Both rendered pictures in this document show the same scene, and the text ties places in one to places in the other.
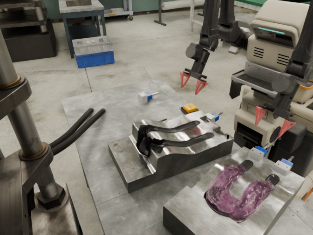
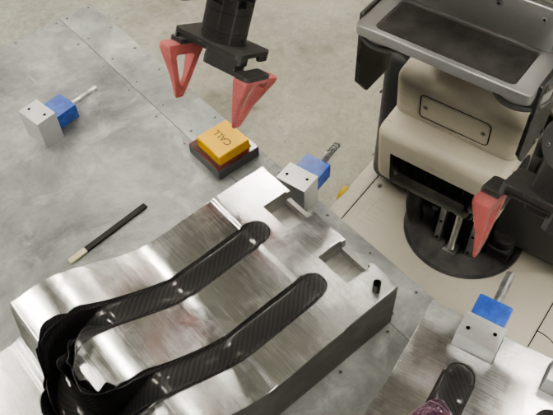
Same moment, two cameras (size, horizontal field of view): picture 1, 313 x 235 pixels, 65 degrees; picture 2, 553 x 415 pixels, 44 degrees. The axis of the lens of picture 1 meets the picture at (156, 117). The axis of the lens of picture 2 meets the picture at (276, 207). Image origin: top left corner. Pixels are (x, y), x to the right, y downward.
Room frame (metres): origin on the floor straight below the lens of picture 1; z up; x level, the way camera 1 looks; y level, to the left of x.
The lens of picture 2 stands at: (0.44, -0.10, 1.61)
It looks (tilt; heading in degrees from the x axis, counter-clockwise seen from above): 51 degrees down; 347
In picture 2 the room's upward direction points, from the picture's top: 2 degrees counter-clockwise
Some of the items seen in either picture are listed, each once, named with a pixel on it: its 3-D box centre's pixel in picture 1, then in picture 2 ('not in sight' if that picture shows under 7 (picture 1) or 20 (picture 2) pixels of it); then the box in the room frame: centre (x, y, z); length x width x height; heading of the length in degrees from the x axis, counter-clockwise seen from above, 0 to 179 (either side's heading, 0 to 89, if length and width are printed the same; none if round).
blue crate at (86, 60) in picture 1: (94, 55); not in sight; (4.04, 1.03, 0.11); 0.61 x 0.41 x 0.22; 109
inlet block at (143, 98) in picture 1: (149, 95); (64, 108); (1.35, 0.04, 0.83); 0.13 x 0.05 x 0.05; 124
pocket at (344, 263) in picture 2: (219, 134); (345, 268); (0.89, -0.29, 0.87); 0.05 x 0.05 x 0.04; 25
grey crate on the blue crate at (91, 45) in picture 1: (92, 45); not in sight; (4.04, 1.03, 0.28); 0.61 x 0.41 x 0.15; 109
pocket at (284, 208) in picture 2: (206, 122); (289, 217); (0.99, -0.24, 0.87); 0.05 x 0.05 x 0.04; 25
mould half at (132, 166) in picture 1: (169, 141); (170, 343); (0.85, -0.06, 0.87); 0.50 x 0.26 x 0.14; 115
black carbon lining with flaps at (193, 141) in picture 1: (174, 133); (181, 321); (0.85, -0.08, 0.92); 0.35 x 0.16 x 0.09; 115
